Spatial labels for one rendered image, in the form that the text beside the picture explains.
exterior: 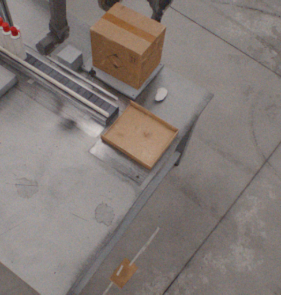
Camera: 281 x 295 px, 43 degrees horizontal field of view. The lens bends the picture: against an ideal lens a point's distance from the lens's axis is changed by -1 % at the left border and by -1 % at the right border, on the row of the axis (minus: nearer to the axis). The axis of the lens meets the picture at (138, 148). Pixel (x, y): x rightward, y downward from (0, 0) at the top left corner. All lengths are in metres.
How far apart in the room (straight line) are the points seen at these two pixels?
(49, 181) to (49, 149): 0.17
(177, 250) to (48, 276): 1.11
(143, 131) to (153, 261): 0.97
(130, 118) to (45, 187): 0.55
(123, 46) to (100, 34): 0.14
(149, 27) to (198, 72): 1.43
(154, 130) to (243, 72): 1.68
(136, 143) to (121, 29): 0.57
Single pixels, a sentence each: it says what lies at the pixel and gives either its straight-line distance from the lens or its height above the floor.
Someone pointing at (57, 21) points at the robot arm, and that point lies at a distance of 1.52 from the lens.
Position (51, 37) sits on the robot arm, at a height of 1.24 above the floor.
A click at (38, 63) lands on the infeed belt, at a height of 0.88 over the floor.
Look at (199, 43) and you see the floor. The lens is 3.47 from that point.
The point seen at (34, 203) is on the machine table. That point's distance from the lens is 1.68.
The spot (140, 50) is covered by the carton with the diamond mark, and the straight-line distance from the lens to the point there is 1.75.
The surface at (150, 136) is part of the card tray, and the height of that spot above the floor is 0.83.
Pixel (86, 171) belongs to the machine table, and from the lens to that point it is 1.71.
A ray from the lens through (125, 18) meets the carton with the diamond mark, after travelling 1.90.
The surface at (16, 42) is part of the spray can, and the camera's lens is 1.98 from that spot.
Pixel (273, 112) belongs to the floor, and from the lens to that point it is 3.18.
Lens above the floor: 2.38
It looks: 61 degrees down
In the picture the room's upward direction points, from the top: 8 degrees clockwise
